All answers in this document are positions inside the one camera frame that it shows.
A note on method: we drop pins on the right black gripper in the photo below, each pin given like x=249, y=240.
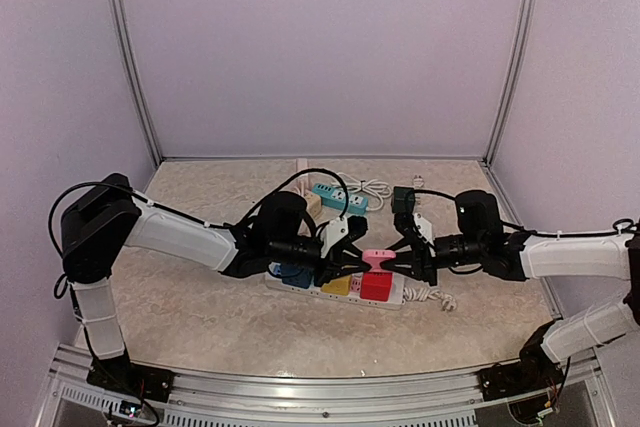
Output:
x=422, y=267

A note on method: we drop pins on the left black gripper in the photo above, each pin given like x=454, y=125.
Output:
x=337, y=259

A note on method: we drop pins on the yellow cube socket adapter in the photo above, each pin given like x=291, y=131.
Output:
x=339, y=287

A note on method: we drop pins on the pink plug adapter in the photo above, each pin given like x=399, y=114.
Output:
x=375, y=258

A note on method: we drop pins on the white multicolour power strip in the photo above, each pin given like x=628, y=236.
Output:
x=402, y=293

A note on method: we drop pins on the red cube socket adapter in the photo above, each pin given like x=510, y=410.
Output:
x=376, y=286

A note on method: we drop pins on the dark blue cube socket adapter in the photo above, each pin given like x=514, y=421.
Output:
x=296, y=276

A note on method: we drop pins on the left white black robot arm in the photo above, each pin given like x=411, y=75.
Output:
x=111, y=215

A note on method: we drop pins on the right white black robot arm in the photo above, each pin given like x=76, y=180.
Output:
x=514, y=253

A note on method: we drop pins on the dark green cube adapter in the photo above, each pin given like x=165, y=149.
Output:
x=405, y=198

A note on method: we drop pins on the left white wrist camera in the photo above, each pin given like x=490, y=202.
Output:
x=340, y=233

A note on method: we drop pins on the teal power strip with cord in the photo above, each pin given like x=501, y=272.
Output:
x=359, y=197

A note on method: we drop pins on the aluminium front frame rail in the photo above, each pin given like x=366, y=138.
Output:
x=200, y=398

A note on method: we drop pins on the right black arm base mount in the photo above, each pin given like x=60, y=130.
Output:
x=532, y=371

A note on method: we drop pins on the right aluminium corner post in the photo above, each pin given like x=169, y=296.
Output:
x=515, y=63

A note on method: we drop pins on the aluminium corner post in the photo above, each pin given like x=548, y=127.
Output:
x=133, y=79
x=515, y=63

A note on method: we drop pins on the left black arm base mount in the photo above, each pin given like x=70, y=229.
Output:
x=120, y=374

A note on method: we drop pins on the left aluminium corner post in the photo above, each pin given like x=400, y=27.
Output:
x=133, y=79

